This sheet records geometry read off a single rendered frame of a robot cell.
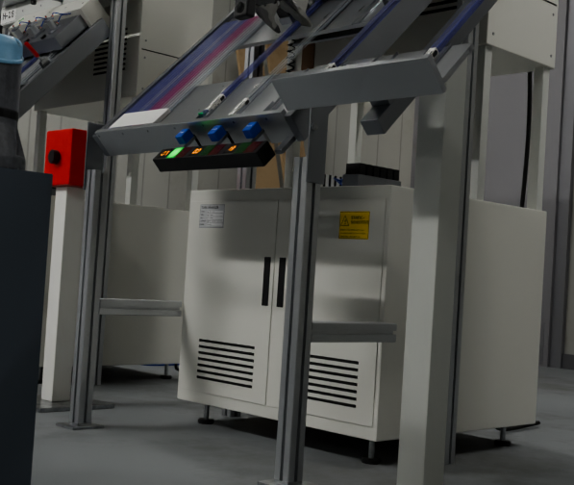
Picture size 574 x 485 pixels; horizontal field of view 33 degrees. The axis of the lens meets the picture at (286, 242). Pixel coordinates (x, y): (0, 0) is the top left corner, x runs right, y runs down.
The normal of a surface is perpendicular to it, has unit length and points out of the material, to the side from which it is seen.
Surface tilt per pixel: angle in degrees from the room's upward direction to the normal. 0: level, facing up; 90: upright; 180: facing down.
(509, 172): 90
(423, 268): 90
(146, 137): 134
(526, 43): 90
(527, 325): 90
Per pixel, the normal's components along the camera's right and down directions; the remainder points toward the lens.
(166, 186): 0.67, 0.02
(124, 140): -0.55, 0.65
